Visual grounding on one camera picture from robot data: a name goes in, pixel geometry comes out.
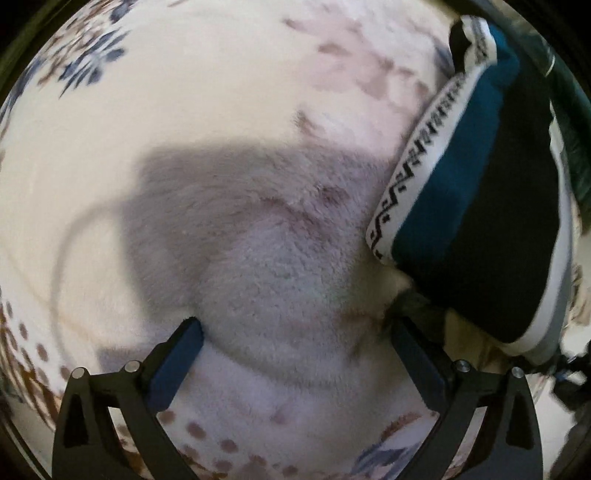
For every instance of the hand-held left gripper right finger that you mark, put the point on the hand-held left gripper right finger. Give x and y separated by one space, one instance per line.
415 364

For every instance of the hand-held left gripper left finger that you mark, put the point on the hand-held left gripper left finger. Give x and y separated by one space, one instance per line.
178 364

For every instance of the black teal patterned sweater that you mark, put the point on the black teal patterned sweater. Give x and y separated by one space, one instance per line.
485 207

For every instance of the dark blurred object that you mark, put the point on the dark blurred object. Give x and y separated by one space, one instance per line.
575 387

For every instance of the dark cloth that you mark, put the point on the dark cloth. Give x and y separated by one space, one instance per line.
572 138

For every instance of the white floral blanket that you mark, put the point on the white floral blanket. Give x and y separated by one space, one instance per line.
231 92

